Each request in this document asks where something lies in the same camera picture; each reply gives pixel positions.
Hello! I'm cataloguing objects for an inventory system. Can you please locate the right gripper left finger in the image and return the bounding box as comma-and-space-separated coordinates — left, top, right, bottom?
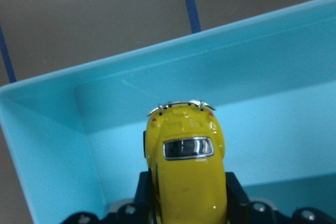
117, 171, 154, 224

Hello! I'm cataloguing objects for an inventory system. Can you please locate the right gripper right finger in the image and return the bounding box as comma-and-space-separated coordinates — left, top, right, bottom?
226, 172, 276, 224

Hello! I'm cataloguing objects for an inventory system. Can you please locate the yellow beetle toy car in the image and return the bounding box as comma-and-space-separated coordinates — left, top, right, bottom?
144, 100, 228, 223

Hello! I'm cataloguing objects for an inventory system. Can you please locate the light blue plastic bin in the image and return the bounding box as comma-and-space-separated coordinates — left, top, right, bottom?
1, 0, 335, 223

